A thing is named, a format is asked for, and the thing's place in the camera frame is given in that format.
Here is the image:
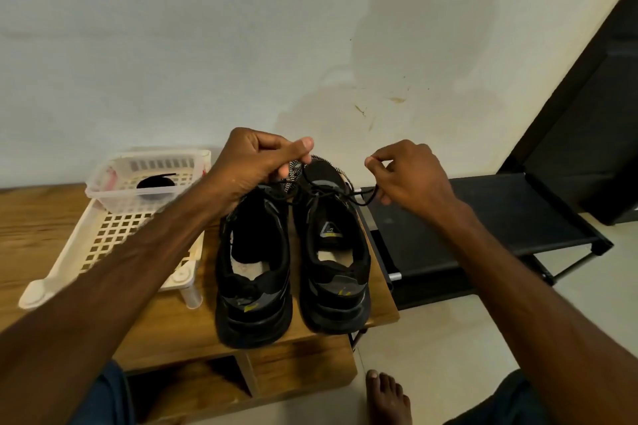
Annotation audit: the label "black shoe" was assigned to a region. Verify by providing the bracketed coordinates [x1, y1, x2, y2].
[214, 183, 294, 350]
[292, 157, 373, 335]

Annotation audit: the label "dark door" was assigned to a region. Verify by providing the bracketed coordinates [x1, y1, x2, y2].
[498, 0, 638, 226]

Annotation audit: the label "person's left forearm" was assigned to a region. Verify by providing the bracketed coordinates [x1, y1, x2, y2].
[0, 175, 235, 425]

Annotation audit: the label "black shoe rack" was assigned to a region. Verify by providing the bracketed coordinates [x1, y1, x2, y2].
[357, 173, 615, 310]

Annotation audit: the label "large white plastic tray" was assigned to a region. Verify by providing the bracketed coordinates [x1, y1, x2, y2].
[18, 147, 213, 311]

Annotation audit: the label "low wooden table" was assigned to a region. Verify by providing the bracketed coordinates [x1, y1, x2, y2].
[0, 181, 400, 425]

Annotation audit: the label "person's right hand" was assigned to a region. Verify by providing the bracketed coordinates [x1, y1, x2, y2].
[364, 139, 462, 232]

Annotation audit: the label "person's right forearm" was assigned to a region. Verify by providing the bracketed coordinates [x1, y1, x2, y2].
[433, 205, 638, 425]

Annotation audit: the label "black shoelaces bundle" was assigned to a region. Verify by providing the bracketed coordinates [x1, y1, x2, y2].
[136, 173, 177, 192]

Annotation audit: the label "person's left hand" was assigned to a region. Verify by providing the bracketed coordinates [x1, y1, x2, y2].
[207, 127, 315, 207]

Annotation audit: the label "single black shoelace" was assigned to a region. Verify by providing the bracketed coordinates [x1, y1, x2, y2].
[284, 163, 382, 210]

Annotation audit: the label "person's blue shorts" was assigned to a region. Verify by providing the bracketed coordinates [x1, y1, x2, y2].
[70, 360, 554, 425]

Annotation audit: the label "small white plastic basket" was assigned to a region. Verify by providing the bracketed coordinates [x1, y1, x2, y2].
[84, 149, 213, 214]

